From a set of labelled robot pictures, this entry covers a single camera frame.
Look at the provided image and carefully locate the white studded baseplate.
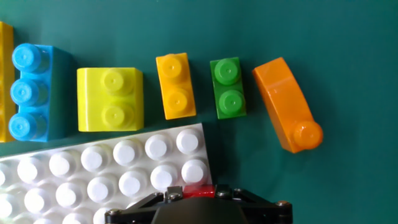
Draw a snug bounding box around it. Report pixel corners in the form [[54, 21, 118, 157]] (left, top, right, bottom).
[[0, 123, 213, 224]]

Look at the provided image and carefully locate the blue three-stud block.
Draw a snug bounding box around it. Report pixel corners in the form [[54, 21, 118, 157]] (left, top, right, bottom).
[[8, 42, 75, 143]]

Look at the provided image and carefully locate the orange curved block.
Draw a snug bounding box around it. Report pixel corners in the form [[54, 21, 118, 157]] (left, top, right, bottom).
[[252, 57, 324, 154]]

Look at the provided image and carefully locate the orange-yellow two-stud block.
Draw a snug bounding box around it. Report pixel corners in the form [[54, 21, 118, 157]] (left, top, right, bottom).
[[155, 52, 197, 121]]

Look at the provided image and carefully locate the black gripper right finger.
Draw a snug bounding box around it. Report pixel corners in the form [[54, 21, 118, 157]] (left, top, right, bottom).
[[214, 184, 294, 224]]

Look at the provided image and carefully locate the lime yellow sloped block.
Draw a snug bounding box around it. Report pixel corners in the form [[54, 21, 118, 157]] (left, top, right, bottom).
[[76, 67, 145, 133]]

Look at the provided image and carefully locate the small red block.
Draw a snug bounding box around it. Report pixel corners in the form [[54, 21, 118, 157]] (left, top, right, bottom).
[[182, 184, 216, 199]]

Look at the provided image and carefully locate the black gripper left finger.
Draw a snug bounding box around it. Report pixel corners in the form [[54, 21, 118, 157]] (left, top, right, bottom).
[[104, 185, 184, 224]]

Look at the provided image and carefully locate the green table mat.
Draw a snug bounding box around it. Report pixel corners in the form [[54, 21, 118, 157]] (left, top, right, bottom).
[[0, 0, 398, 224]]

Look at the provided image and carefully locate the green two-stud block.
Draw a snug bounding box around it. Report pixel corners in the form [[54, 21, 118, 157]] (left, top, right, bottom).
[[210, 57, 248, 120]]

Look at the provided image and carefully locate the orange-yellow four-stud block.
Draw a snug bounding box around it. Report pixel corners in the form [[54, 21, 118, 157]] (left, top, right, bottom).
[[0, 21, 16, 143]]

